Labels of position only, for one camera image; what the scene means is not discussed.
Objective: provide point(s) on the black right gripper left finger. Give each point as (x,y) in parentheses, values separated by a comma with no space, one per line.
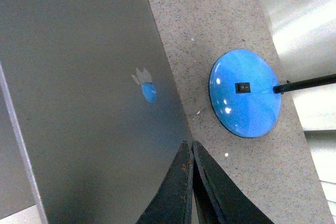
(173,200)

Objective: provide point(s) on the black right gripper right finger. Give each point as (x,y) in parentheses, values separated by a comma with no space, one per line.
(218,199)

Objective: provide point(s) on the grey laptop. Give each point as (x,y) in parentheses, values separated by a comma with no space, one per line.
(94,103)

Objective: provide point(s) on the blue desk lamp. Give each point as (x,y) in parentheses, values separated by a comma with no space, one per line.
(245,93)

